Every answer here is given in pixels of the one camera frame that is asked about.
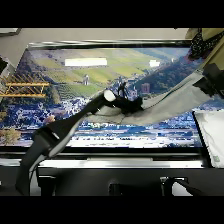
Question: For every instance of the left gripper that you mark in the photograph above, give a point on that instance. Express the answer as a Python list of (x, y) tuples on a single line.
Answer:
[(130, 104)]

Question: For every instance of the grey shirt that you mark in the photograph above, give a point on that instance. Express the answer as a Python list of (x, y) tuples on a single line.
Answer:
[(173, 103)]

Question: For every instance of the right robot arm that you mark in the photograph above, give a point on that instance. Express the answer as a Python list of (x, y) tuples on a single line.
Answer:
[(211, 78)]

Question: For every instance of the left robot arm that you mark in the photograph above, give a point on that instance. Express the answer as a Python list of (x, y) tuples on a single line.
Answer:
[(63, 128)]

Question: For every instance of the white garment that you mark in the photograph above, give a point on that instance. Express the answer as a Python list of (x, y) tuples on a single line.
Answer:
[(213, 136)]

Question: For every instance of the black dotted garment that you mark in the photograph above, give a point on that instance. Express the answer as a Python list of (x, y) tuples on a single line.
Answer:
[(200, 45)]

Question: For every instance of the silver frame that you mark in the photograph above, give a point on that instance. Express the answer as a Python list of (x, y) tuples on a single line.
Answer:
[(133, 163)]

